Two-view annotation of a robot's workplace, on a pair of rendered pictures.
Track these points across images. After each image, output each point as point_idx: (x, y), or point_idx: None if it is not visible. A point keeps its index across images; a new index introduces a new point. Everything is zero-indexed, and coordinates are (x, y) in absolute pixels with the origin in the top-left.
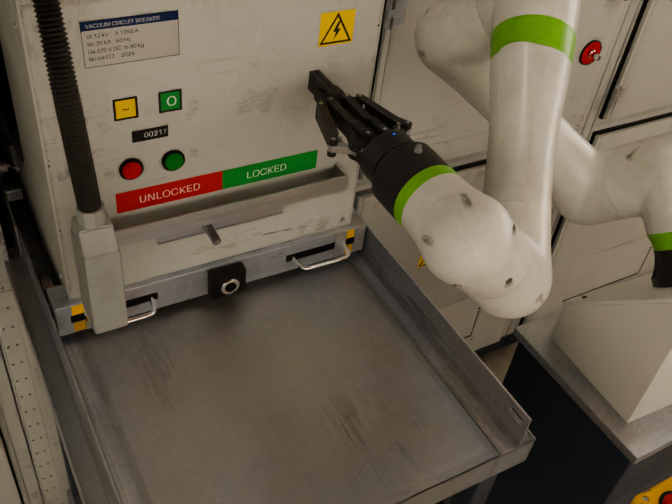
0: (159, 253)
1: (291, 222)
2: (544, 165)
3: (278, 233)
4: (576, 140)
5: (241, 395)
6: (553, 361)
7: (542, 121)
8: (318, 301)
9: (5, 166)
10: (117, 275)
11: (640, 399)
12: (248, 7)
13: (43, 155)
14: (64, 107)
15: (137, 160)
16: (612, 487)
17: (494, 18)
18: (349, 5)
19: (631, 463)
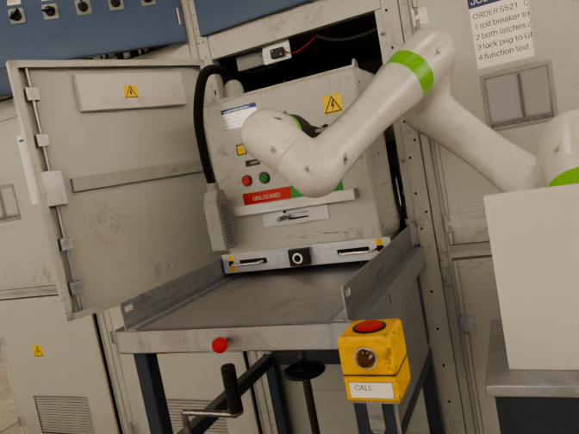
0: (266, 233)
1: (338, 227)
2: (353, 112)
3: (331, 234)
4: (517, 154)
5: (256, 294)
6: (495, 335)
7: (365, 94)
8: (343, 275)
9: None
10: (216, 216)
11: (503, 332)
12: (284, 97)
13: (214, 170)
14: (196, 133)
15: (248, 176)
16: None
17: None
18: (336, 90)
19: (499, 406)
